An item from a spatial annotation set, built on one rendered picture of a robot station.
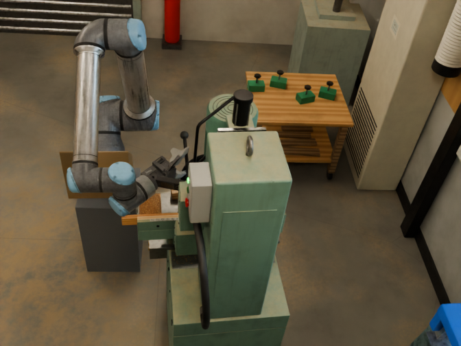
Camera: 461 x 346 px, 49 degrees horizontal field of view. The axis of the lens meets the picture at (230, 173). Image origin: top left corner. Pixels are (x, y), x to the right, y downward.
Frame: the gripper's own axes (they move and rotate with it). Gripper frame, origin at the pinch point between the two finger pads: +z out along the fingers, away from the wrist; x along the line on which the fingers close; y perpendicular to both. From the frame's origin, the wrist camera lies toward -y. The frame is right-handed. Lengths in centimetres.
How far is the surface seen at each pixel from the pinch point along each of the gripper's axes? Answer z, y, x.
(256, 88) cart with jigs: 119, 53, 69
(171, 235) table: -21.3, -11.8, 20.0
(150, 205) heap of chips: -20.0, 1.9, 14.5
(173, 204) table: -10.8, -2.3, 18.3
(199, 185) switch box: -32, -34, -45
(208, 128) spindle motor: -6.2, -13.8, -33.7
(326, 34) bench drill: 202, 56, 68
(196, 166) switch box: -27, -28, -44
